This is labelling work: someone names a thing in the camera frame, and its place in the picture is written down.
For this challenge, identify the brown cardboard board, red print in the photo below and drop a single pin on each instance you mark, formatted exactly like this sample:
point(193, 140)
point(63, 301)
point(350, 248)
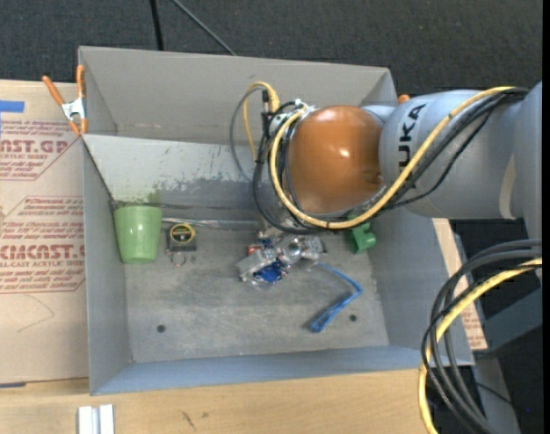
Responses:
point(40, 314)

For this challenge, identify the yellow and black tape measure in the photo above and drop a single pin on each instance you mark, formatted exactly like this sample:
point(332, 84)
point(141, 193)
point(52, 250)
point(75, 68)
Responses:
point(182, 237)

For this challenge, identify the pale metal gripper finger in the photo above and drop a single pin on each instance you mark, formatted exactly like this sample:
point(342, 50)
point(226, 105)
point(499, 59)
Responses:
point(268, 277)
point(250, 262)

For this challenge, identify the blue sunglasses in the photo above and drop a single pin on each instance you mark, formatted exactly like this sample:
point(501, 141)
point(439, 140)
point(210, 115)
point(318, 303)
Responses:
point(345, 301)

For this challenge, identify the green plastic cup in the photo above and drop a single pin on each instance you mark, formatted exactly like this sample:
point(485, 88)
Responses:
point(138, 235)

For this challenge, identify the black cylinder on white bracket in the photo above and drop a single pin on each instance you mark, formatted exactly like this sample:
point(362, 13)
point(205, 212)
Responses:
point(267, 118)

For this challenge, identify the grey metal bin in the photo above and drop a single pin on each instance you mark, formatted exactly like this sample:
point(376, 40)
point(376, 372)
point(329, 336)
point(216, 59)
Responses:
point(239, 323)

